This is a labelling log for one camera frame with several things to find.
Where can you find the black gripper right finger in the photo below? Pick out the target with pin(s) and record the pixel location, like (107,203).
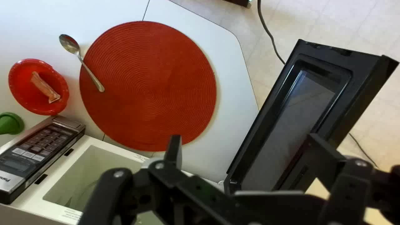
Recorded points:
(352,183)

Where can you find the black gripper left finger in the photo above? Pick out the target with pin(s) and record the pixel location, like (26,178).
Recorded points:
(162,189)

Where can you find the silver metal spoon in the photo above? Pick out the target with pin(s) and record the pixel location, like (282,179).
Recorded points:
(72,46)

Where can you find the red plastic bowl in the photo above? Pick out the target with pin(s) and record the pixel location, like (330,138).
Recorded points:
(27,95)

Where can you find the black microwave door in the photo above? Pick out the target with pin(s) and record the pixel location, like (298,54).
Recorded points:
(320,93)

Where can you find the round red woven placemat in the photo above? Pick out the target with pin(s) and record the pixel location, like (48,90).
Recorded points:
(157,83)

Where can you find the orange snack packet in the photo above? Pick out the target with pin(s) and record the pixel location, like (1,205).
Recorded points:
(43,88)

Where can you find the green plastic object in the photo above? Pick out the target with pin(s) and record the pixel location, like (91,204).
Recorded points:
(10,124)

